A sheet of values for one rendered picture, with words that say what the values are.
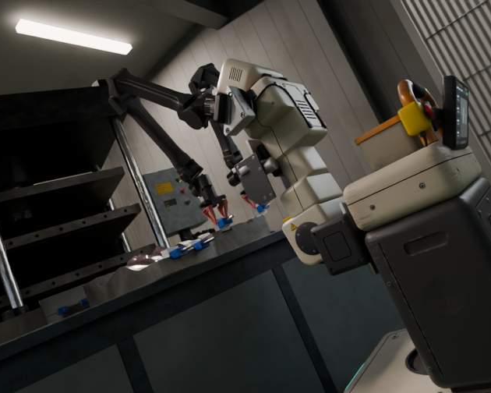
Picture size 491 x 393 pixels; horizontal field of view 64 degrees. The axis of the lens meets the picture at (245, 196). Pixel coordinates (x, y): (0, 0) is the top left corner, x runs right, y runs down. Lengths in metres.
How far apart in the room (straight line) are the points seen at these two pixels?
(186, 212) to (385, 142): 1.62
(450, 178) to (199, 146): 4.23
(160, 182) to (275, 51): 2.36
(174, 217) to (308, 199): 1.37
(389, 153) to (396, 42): 2.85
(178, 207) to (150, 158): 3.19
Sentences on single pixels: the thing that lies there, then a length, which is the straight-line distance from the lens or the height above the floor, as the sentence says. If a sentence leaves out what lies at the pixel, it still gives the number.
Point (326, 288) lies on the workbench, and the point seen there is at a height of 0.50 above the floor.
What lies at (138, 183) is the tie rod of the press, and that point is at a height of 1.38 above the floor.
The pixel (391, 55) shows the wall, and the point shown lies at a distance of 3.90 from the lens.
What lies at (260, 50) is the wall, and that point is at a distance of 4.51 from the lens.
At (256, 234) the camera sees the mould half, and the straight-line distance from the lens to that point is 1.61.
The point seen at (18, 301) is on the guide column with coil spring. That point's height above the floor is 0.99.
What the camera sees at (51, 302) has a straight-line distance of 2.14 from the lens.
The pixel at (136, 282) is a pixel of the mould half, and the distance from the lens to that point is 1.41.
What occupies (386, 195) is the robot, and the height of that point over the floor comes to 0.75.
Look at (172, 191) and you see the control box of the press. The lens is 2.50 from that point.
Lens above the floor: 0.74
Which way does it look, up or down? 8 degrees up
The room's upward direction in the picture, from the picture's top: 24 degrees counter-clockwise
